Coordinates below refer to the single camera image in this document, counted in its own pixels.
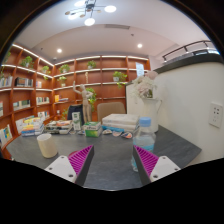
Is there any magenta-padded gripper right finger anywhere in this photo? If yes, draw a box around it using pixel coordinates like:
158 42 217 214
132 144 182 187

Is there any ceiling air vent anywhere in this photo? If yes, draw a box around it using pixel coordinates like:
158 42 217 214
104 23 131 30

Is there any pink white flower bouquet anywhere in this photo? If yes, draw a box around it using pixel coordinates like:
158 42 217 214
130 70 159 100

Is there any white wall socket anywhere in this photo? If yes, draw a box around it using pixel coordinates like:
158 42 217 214
208 102 224 129

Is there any stack of dark books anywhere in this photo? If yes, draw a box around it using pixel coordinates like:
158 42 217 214
44 119 74 135

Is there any clear water bottle blue cap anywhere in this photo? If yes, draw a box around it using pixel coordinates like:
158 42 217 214
131 116 157 173

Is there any multi-bulb ceiling lamp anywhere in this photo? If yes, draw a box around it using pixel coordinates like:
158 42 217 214
64 0 118 27

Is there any green tissue box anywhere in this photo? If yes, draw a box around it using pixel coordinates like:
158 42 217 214
83 121 103 138

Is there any black metal railing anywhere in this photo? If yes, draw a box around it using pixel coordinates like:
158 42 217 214
162 39 221 63

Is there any wooden shelf unit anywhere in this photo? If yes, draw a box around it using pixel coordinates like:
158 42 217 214
0 42 152 148

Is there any dark blue chair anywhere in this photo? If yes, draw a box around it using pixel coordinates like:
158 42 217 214
67 104 84 123

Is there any stack of colourful books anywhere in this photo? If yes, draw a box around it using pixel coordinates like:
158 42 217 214
20 117 45 138

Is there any wooden artist mannequin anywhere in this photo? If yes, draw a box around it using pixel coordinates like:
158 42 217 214
72 80 94 124

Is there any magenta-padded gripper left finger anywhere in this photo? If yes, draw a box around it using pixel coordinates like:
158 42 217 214
44 144 95 187

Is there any tan upholstered chair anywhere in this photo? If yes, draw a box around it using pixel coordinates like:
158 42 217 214
96 101 127 124

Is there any green white drink carton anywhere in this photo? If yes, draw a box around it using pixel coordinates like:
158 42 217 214
71 111 82 131

